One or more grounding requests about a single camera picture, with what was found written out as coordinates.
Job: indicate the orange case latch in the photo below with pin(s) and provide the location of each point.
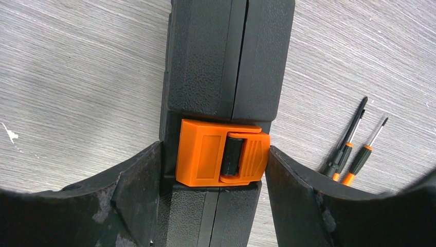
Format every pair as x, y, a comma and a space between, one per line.
213, 154

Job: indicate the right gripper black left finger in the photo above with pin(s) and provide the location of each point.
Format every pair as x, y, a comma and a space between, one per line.
117, 207

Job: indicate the black plastic tool case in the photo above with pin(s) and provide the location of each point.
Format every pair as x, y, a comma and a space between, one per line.
225, 63

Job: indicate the long black orange screwdriver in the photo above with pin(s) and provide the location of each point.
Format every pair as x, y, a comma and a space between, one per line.
333, 162

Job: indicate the small black orange screwdriver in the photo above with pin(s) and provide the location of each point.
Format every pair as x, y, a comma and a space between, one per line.
347, 150
362, 157

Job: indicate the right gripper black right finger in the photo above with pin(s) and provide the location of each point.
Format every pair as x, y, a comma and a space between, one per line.
310, 209

